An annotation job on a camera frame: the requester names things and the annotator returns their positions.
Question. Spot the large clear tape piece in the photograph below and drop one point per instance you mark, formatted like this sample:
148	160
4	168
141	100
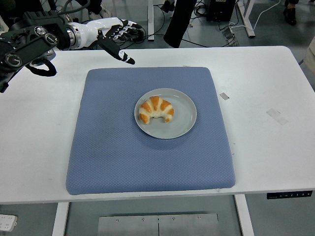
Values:
277	116

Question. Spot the croissant bread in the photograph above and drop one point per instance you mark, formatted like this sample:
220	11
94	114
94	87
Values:
155	104

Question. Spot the black equipment box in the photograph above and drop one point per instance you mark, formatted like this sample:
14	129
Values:
219	9

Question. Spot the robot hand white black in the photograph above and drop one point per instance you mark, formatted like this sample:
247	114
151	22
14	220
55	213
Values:
98	27

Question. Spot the grey metal plate with screws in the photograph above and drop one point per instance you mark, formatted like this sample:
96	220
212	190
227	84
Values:
157	225

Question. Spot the white desk leg narrow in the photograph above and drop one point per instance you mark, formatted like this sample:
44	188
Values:
150	19

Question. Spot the person's foot in white shoe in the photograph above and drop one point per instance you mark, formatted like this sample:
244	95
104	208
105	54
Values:
105	11
94	16

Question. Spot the white desk leg with foot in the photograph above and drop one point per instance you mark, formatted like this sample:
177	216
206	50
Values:
249	22

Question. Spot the beige object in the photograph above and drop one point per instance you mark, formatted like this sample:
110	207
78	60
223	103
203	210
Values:
311	56

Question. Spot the white power strip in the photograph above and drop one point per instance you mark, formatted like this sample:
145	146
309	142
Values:
7	222

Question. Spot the person's leg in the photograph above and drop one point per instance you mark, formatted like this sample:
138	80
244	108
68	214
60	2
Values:
179	22

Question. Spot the white table leg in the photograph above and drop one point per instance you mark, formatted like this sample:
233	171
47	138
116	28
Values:
59	218
244	216

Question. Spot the grey round plate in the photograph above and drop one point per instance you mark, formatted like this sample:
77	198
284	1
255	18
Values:
183	115

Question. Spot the black table control panel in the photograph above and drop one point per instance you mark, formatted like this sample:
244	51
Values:
290	195

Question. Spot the small clear tape piece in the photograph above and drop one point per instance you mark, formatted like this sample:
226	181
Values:
224	96

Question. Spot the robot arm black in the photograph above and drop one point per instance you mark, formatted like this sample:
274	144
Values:
29	44

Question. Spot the person's foot in black shoe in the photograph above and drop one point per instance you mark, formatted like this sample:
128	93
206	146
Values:
290	16

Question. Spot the grey floor power adapter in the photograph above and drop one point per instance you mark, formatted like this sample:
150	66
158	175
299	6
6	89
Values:
229	34

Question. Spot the blue quilted mat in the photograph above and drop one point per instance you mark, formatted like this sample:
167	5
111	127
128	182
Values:
110	147

